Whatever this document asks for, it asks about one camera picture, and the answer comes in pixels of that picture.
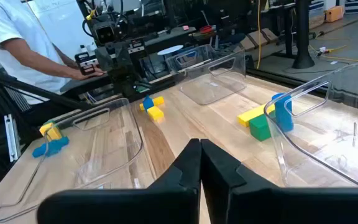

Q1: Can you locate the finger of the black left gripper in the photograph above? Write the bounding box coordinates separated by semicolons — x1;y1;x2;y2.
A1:
95;45;114;73
112;43;129;73

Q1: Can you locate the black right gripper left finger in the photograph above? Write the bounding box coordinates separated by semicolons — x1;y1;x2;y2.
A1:
37;138;202;224

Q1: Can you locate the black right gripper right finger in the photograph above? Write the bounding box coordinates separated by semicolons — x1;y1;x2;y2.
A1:
200;138;358;224

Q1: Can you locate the small blue cube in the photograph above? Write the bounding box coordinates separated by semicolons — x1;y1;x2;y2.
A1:
142;95;155;112

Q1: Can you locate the yellow rectangular block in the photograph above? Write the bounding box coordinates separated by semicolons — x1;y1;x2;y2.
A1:
139;95;165;112

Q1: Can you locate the small yellow cube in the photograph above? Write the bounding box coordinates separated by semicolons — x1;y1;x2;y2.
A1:
39;122;63;141

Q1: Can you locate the blue cylinder block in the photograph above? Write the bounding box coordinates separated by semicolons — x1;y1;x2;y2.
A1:
271;92;295;133

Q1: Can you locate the long blue block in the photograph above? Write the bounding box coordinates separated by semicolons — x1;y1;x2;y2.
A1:
32;136;70;159

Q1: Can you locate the person's forearm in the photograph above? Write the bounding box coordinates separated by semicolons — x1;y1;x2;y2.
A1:
0;37;85;80
53;43;80;70

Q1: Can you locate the person's hand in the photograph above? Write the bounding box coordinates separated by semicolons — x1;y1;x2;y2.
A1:
73;66;107;81

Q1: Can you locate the white round disc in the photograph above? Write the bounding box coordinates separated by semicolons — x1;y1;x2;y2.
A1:
157;44;185;56

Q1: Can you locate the black desk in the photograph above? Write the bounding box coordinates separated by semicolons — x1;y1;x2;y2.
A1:
59;26;198;94

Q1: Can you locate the clear plastic bin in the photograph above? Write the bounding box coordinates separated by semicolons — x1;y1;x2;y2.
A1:
0;98;145;223
264;62;358;189
165;44;247;106

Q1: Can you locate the small green cube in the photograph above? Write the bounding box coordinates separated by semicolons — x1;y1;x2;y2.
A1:
248;110;276;142

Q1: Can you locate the person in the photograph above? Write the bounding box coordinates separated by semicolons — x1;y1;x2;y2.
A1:
0;0;74;105

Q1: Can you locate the brown cardboard box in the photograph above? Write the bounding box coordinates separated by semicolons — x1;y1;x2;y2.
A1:
239;27;279;52

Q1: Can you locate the black pole stand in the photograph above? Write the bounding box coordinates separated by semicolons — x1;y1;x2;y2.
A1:
291;0;316;70

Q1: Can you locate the orange case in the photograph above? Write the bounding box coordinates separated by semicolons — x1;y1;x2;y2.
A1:
324;5;345;23

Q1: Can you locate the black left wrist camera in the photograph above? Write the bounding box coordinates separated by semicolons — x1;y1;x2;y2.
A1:
92;21;117;45

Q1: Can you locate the silver metal bracket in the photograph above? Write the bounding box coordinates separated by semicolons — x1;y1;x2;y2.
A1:
4;113;21;163

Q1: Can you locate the yellow hanging cable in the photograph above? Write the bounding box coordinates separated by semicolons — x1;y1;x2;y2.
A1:
256;0;262;69

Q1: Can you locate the yellow floor cable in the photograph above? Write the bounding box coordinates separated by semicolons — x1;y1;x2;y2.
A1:
309;30;358;65

